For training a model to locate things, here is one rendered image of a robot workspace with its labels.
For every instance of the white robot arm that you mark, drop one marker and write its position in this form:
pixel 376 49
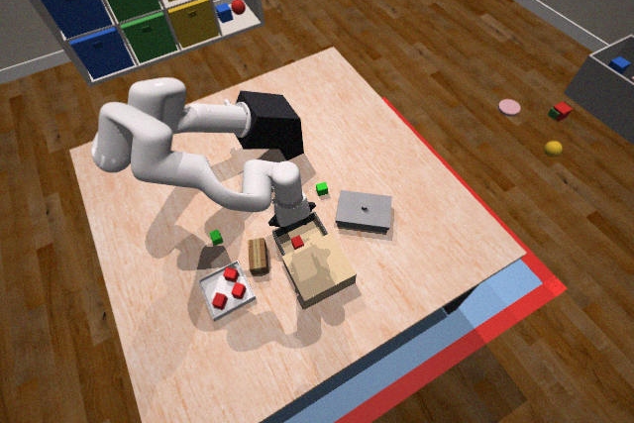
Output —
pixel 154 113

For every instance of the brown cardboard box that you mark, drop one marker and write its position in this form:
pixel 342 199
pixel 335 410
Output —
pixel 257 256

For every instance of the green block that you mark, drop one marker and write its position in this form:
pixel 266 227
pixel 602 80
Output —
pixel 322 188
pixel 215 237

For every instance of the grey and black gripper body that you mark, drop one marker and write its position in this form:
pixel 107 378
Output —
pixel 287 217

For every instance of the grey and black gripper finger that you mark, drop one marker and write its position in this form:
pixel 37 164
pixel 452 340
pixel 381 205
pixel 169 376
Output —
pixel 312 205
pixel 273 222

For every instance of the red block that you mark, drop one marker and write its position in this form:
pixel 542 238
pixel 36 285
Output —
pixel 219 300
pixel 238 290
pixel 231 274
pixel 297 242

